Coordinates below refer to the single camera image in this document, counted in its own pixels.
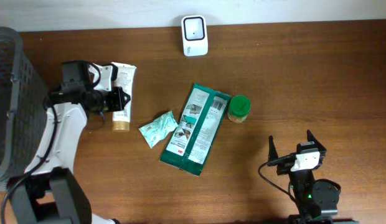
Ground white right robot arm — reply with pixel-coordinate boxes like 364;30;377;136
265;131;356;223

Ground green wipes pack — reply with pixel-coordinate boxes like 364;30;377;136
159;84;231;176

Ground mint green tissue pack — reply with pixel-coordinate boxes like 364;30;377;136
139;111;178;149

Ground white cream tube gold cap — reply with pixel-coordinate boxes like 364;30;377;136
111;62;136;132

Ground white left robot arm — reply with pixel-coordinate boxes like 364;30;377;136
0;60;131;223

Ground white barcode scanner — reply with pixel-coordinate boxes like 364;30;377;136
181;15;209;57

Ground green lid jar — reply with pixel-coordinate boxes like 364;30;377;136
227;95;252;123

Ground grey plastic mesh basket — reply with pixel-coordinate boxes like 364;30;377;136
0;27;49;192

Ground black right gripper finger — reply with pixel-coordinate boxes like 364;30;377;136
268;136;278;162
306;129;324;151

